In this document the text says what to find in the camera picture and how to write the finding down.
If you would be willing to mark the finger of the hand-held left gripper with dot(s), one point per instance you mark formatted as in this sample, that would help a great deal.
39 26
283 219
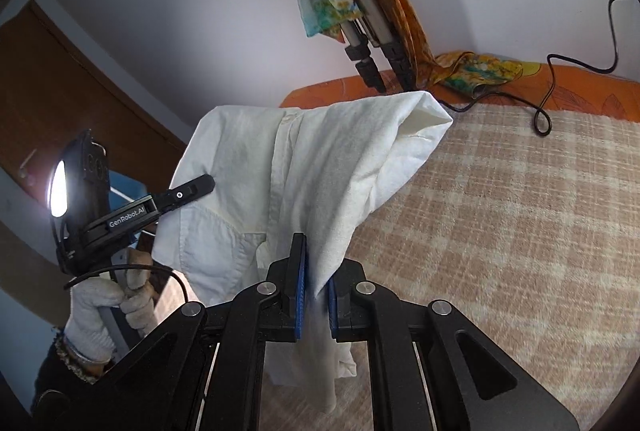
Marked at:
187 192

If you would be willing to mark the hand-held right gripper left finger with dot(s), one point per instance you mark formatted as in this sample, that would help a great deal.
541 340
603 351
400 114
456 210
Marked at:
299 291

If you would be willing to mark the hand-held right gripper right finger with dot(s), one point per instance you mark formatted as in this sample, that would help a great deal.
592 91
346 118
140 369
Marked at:
333 306

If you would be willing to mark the white button shirt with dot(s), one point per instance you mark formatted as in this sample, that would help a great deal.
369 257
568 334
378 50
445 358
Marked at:
300 171

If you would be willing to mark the person's left forearm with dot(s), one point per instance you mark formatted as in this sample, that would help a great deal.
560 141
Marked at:
65 386

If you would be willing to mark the person's left hand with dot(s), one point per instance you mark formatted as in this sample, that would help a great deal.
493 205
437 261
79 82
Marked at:
90 316

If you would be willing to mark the brown wooden door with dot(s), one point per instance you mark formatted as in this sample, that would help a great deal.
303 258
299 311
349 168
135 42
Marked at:
65 101

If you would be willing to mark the beige checked blanket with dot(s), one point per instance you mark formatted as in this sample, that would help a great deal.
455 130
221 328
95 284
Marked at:
500 236

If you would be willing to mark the grey tripod stand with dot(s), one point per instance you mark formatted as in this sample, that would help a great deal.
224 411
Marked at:
360 6

